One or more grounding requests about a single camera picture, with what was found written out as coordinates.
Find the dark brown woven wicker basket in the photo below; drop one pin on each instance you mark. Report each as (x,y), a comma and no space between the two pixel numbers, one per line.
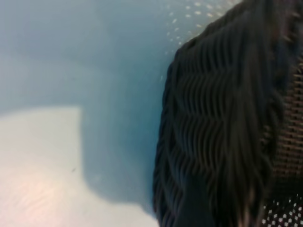
(225,118)

